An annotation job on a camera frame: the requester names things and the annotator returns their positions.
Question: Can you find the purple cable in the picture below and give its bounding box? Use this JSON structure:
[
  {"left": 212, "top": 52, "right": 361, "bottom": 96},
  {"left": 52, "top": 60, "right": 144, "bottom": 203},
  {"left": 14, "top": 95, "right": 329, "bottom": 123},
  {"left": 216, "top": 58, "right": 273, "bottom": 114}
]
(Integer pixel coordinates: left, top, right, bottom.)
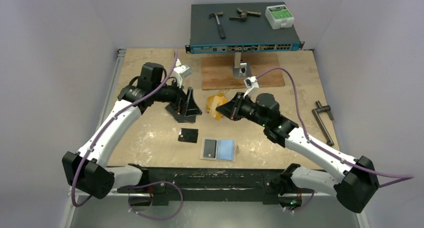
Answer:
[
  {"left": 70, "top": 51, "right": 184, "bottom": 221},
  {"left": 255, "top": 67, "right": 415, "bottom": 213}
]

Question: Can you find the single gold credit card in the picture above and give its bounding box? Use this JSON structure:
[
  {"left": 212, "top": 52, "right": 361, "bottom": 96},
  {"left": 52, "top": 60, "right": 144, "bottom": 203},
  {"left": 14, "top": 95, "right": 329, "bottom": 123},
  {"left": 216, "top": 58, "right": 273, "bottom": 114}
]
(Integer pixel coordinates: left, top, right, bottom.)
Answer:
[{"left": 209, "top": 106, "right": 222, "bottom": 121}]

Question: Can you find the metal clamp tool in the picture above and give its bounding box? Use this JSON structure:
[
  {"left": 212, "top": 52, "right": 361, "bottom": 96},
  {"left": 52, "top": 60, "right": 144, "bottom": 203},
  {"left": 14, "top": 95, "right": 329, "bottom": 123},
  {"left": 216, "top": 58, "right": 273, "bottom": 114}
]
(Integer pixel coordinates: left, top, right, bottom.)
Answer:
[{"left": 229, "top": 7, "right": 262, "bottom": 21}]

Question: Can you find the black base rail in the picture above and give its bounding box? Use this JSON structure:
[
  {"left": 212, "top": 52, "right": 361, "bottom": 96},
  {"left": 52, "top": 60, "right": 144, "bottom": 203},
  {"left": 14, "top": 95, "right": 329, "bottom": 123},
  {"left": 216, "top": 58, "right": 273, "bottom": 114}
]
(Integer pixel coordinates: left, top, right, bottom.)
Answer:
[{"left": 117, "top": 165, "right": 311, "bottom": 209}]

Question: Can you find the white green box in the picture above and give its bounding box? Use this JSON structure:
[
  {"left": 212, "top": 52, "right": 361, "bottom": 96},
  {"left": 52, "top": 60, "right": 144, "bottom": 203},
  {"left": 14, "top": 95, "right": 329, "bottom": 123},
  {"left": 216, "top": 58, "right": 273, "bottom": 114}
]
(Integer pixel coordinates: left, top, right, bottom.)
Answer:
[{"left": 265, "top": 4, "right": 295, "bottom": 30}]

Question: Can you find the blue network switch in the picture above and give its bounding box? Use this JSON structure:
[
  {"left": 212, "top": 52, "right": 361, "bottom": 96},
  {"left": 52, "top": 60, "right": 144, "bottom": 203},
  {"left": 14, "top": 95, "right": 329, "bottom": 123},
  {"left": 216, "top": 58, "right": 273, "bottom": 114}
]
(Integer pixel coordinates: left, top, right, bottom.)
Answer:
[{"left": 185, "top": 1, "right": 305, "bottom": 54}]

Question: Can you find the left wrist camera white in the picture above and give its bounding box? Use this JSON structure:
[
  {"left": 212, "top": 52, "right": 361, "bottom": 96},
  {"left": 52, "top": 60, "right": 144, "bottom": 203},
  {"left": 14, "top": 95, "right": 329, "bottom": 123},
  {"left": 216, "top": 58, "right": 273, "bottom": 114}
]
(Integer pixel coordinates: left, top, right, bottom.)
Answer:
[{"left": 171, "top": 59, "right": 193, "bottom": 88}]

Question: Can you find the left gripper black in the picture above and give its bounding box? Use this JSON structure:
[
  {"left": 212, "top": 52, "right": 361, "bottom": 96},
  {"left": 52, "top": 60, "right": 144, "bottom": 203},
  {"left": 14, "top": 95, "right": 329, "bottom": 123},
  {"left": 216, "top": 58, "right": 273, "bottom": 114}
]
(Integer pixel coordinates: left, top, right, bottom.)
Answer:
[{"left": 152, "top": 76, "right": 201, "bottom": 116}]

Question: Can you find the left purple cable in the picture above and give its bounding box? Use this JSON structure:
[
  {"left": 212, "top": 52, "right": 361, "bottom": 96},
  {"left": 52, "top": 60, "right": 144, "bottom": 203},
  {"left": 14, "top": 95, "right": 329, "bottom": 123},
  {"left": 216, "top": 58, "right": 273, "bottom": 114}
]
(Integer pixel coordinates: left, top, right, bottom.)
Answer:
[{"left": 70, "top": 51, "right": 184, "bottom": 221}]

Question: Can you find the metal stand post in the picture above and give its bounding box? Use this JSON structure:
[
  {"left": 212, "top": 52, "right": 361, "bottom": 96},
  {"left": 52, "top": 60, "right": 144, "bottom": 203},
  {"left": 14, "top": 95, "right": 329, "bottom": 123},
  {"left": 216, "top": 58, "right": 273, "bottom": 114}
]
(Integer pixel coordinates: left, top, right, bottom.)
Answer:
[{"left": 232, "top": 52, "right": 252, "bottom": 78}]

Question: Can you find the dark metal crank handle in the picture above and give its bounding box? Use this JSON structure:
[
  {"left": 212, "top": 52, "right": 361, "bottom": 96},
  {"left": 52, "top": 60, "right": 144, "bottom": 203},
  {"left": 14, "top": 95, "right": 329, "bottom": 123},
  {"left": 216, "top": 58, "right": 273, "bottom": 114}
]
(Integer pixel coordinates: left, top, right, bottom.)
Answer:
[{"left": 311, "top": 100, "right": 335, "bottom": 147}]

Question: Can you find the hammer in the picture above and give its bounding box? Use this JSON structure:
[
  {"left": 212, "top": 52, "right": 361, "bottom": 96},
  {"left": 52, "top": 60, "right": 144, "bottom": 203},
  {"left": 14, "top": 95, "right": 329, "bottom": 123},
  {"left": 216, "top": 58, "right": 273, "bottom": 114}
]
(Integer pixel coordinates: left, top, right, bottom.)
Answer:
[{"left": 208, "top": 11, "right": 226, "bottom": 39}]

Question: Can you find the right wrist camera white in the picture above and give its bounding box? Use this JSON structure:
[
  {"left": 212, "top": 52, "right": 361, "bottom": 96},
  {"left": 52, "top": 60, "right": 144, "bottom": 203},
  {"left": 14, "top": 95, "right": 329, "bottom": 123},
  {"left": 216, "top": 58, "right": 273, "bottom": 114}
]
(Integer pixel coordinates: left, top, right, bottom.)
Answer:
[{"left": 243, "top": 76, "right": 260, "bottom": 99}]

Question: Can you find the single black VIP card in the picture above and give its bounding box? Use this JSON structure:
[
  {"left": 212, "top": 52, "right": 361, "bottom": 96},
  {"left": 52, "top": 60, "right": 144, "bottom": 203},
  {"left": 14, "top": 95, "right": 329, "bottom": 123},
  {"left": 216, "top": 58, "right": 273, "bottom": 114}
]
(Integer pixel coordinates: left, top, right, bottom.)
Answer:
[{"left": 203, "top": 139, "right": 218, "bottom": 159}]

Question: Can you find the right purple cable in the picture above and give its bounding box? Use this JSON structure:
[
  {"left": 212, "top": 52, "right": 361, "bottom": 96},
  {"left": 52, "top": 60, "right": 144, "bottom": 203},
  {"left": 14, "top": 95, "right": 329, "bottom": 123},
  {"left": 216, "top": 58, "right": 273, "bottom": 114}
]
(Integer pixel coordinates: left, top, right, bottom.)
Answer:
[{"left": 255, "top": 67, "right": 415, "bottom": 213}]

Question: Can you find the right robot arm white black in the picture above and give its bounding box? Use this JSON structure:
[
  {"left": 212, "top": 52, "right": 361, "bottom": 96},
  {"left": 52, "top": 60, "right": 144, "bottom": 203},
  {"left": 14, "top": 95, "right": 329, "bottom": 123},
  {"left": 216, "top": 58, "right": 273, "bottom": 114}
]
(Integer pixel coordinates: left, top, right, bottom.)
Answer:
[{"left": 216, "top": 92, "right": 380, "bottom": 214}]

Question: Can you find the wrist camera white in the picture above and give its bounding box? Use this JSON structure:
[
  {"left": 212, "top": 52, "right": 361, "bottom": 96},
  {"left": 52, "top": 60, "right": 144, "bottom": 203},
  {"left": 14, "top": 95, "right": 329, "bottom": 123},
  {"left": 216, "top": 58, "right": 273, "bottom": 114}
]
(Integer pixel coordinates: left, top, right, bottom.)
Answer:
[
  {"left": 243, "top": 76, "right": 260, "bottom": 99},
  {"left": 171, "top": 59, "right": 193, "bottom": 88}
]

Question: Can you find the aluminium frame rail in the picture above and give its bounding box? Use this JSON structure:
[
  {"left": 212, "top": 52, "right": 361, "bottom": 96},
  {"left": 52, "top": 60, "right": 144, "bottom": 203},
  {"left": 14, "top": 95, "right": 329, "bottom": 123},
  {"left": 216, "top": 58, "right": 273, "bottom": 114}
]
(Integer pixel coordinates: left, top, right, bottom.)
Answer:
[{"left": 59, "top": 48, "right": 370, "bottom": 228}]

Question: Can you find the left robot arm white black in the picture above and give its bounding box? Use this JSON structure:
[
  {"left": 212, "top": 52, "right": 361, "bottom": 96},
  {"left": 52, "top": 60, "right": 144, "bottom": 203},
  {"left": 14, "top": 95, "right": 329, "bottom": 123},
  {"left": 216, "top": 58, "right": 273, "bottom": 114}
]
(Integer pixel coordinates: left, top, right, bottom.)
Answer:
[{"left": 62, "top": 60, "right": 202, "bottom": 199}]

